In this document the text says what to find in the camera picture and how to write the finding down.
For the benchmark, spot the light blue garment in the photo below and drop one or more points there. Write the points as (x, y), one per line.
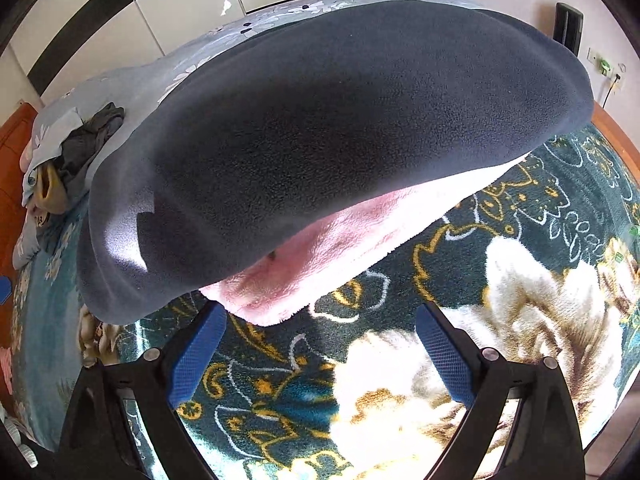
(48, 134)

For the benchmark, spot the white wardrobe with black stripe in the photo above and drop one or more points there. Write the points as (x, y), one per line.
(61, 43)

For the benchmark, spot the orange wooden headboard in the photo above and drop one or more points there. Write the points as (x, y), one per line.
(16, 133)

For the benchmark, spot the white wall socket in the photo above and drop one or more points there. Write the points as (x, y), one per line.
(605, 66)

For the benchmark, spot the grey daisy print quilt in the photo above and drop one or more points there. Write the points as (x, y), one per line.
(139, 89)

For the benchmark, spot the black and white fleece jacket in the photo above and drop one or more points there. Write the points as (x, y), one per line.
(308, 119)

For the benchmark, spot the tan yellow plush garment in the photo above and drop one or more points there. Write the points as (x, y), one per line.
(50, 192)

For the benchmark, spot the dark grey crumpled garment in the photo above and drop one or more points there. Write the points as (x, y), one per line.
(81, 147)

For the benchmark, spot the teal floral bed blanket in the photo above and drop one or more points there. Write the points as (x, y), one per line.
(543, 262)

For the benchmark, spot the pink folded blanket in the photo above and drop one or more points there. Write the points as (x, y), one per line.
(332, 250)

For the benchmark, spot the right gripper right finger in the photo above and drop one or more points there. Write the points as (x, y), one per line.
(544, 440)

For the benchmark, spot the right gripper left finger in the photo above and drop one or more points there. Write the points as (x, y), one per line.
(96, 440)

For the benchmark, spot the black wall panel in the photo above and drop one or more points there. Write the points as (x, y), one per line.
(567, 28)

